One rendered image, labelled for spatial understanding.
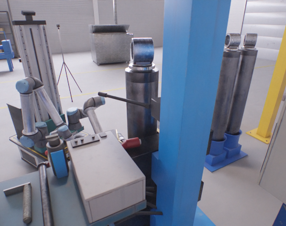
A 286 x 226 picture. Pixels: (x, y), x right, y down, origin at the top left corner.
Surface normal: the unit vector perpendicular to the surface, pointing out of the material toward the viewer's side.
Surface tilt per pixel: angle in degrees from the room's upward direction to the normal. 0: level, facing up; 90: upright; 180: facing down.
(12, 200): 0
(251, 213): 0
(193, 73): 90
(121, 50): 90
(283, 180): 90
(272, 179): 90
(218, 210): 0
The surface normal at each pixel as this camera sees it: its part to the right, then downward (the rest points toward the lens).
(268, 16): -0.88, 0.20
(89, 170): 0.00, -0.91
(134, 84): -0.38, 0.39
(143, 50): 0.17, 0.28
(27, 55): 0.85, 0.22
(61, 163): 0.48, 0.37
